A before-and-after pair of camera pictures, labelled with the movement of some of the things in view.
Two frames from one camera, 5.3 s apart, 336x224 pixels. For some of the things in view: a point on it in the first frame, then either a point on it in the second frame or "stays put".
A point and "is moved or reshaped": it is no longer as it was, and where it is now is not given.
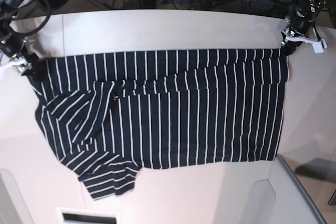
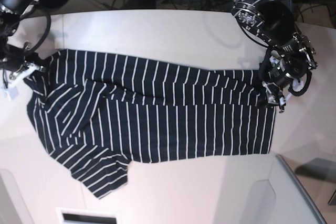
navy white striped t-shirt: (107, 114) is moved or reshaped
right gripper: (287, 46) to (274, 95)
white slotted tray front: (72, 215) stays put
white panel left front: (13, 209) stays put
